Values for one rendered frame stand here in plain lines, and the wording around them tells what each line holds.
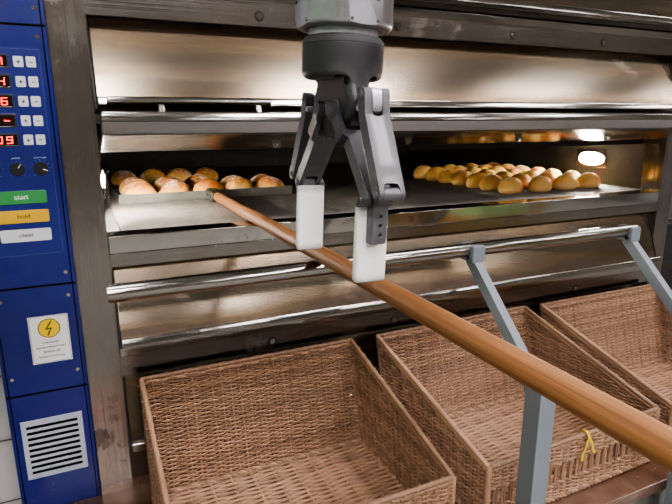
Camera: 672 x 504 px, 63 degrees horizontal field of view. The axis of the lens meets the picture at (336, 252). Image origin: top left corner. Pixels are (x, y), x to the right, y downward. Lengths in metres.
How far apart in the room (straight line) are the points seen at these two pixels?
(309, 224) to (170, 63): 0.76
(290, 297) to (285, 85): 0.52
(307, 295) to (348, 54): 0.99
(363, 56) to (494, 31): 1.18
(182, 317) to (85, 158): 0.41
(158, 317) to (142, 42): 0.60
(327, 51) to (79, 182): 0.86
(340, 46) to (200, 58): 0.83
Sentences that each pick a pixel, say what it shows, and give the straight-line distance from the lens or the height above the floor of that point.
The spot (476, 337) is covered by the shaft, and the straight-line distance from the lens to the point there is 0.62.
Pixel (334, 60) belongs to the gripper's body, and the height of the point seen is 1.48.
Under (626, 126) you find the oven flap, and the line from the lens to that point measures 1.82.
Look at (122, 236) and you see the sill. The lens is 1.29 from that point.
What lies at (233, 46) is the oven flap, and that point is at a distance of 1.34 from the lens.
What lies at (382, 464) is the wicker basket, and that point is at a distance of 1.48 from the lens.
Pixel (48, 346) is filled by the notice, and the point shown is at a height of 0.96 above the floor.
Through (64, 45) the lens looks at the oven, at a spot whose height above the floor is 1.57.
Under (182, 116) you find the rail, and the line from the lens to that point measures 1.14.
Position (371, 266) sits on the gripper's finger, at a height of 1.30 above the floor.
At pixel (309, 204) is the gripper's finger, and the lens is 0.60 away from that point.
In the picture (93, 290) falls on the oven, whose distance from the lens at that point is 1.32.
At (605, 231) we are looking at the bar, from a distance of 1.46.
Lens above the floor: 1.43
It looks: 14 degrees down
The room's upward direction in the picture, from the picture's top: straight up
